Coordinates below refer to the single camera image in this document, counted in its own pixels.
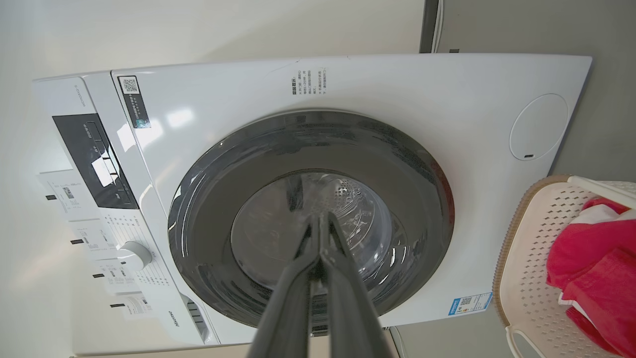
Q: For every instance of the blue energy label sticker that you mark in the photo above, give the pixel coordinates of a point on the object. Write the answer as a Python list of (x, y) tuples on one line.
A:
[(470, 303)]

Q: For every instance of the grey vertical pipe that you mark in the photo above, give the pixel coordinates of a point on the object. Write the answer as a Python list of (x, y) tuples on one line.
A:
[(429, 25)]

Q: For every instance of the black QR code sticker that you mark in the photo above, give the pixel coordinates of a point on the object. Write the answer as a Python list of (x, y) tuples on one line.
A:
[(134, 102)]

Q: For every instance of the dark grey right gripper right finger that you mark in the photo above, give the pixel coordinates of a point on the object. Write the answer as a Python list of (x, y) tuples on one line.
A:
[(348, 308)]

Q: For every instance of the dark round washing machine door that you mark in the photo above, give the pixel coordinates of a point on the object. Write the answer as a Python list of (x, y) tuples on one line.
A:
[(308, 149)]

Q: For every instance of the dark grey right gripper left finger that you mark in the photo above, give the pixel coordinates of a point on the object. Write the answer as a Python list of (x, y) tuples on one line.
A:
[(288, 308)]

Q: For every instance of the white perforated laundry basket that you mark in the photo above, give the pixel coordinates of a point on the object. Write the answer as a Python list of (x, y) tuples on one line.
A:
[(531, 268)]

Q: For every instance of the white program dial knob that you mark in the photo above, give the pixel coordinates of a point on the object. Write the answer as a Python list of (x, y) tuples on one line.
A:
[(134, 256)]

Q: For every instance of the red garment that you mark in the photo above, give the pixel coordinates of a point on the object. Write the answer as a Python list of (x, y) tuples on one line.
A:
[(596, 268)]

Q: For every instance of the white front-load washing machine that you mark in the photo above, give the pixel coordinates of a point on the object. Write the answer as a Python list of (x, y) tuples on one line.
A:
[(238, 99)]

